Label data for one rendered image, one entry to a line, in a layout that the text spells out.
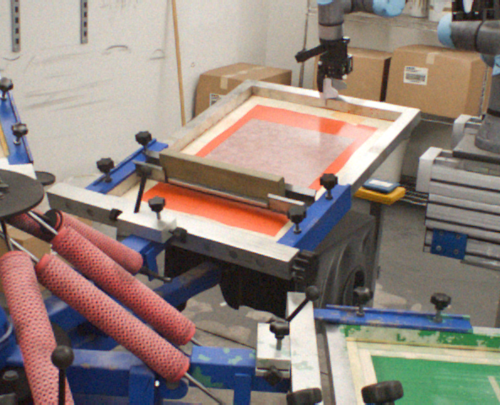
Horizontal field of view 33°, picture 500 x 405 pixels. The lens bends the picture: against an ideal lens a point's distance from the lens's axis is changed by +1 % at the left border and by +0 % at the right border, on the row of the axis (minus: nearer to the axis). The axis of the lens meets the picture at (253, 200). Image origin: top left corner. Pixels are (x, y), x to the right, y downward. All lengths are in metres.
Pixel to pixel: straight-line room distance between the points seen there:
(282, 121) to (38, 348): 1.43
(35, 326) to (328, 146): 1.29
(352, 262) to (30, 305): 1.33
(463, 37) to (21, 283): 1.09
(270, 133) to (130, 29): 2.61
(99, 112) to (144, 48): 0.51
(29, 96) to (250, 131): 2.14
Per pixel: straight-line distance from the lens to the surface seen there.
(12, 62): 4.32
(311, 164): 2.27
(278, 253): 1.79
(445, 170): 2.20
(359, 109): 2.52
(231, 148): 2.38
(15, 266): 1.33
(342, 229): 2.40
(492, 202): 2.21
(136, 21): 4.99
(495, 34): 1.88
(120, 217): 1.91
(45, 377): 1.23
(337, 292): 2.42
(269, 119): 2.53
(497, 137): 2.16
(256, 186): 2.04
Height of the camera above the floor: 1.77
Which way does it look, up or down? 19 degrees down
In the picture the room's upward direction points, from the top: 4 degrees clockwise
